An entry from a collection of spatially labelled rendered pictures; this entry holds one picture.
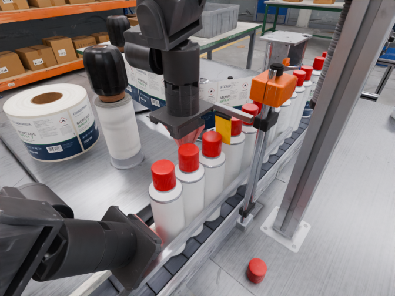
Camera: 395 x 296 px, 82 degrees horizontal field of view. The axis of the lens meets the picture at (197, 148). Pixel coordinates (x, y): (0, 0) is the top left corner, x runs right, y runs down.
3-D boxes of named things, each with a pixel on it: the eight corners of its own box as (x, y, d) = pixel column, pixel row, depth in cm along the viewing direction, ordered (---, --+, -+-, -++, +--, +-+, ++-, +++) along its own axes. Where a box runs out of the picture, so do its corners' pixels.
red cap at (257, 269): (244, 266, 46) (246, 258, 44) (260, 263, 46) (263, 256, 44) (249, 284, 43) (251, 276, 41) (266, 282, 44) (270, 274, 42)
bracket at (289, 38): (278, 32, 76) (279, 29, 75) (312, 37, 70) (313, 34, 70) (258, 40, 68) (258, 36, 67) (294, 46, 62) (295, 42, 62)
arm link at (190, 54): (183, 44, 30) (207, 36, 33) (145, 37, 33) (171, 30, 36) (184, 94, 34) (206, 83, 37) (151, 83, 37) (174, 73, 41)
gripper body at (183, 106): (149, 123, 39) (143, 81, 35) (188, 103, 46) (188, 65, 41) (176, 137, 36) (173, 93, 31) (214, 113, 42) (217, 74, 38)
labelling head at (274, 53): (264, 101, 92) (278, 31, 76) (295, 111, 85) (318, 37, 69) (245, 114, 84) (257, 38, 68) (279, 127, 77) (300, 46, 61)
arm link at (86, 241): (32, 299, 19) (68, 236, 20) (1, 251, 23) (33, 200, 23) (94, 283, 25) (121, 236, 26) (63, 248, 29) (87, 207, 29)
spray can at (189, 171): (190, 211, 50) (187, 135, 38) (208, 225, 47) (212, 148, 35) (173, 227, 47) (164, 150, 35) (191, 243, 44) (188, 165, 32)
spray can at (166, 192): (173, 227, 47) (164, 150, 35) (191, 243, 44) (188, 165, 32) (153, 245, 44) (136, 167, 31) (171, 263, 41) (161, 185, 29)
